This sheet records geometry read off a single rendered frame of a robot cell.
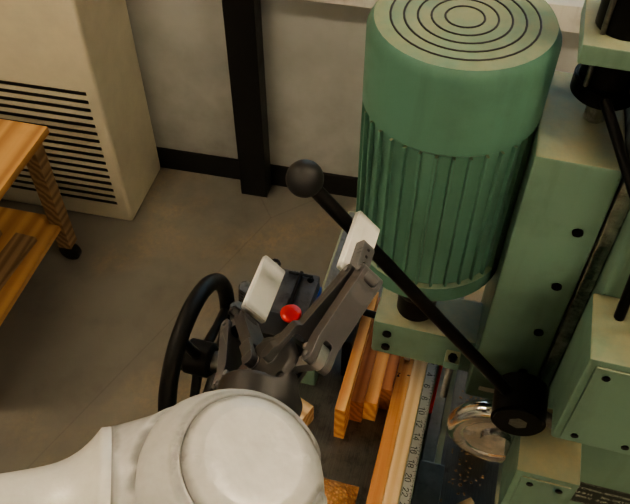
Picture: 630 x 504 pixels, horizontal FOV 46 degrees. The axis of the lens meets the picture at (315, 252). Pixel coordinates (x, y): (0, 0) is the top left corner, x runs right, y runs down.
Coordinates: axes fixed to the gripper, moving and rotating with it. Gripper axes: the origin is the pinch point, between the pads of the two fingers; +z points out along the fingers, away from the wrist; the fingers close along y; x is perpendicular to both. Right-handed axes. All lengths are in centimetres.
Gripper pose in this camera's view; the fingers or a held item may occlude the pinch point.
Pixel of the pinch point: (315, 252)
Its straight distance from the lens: 74.5
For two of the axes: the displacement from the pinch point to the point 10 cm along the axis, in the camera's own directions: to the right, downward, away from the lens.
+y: 6.8, -3.1, -6.6
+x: -6.7, -6.1, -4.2
